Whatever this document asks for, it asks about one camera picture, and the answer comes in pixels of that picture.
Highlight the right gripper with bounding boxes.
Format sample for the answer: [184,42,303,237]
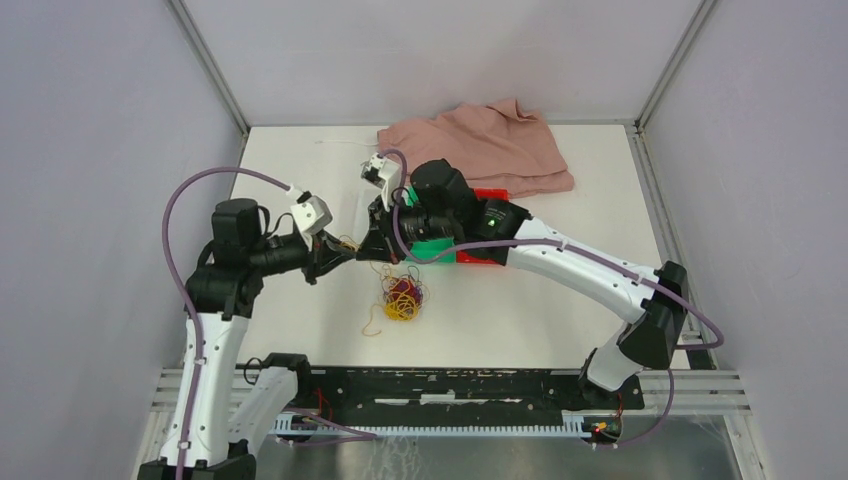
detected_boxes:
[355,190,457,265]

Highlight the yellow cable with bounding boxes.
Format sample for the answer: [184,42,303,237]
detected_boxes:
[339,235,425,338]

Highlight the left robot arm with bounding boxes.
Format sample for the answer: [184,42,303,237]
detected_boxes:
[138,193,354,479]

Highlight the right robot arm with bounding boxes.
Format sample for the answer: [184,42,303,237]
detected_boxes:
[357,154,688,408]

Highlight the green plastic bin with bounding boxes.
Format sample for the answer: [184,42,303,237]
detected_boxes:
[405,186,457,263]

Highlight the red plastic bin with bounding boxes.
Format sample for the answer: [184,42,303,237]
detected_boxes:
[455,188,511,266]

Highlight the pink cloth shorts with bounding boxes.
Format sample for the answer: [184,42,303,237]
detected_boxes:
[377,98,575,198]

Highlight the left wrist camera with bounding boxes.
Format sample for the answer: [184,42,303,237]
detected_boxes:
[287,189,333,236]

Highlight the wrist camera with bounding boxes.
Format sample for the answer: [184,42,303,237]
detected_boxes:
[287,189,333,236]
[360,154,402,194]

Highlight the red cable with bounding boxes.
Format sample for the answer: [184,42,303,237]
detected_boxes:
[388,278,419,307]

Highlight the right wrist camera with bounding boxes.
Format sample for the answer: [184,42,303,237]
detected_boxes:
[360,154,402,194]

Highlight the white drawstring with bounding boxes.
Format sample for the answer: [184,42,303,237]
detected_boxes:
[314,139,379,148]

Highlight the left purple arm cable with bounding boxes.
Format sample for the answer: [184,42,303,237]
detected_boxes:
[162,166,379,480]

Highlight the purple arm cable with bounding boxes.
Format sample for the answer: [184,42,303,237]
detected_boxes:
[377,148,725,452]
[162,166,379,480]

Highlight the white cable duct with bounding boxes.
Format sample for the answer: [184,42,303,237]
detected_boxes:
[269,413,591,440]

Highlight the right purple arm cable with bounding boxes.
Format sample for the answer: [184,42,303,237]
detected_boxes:
[377,148,725,452]

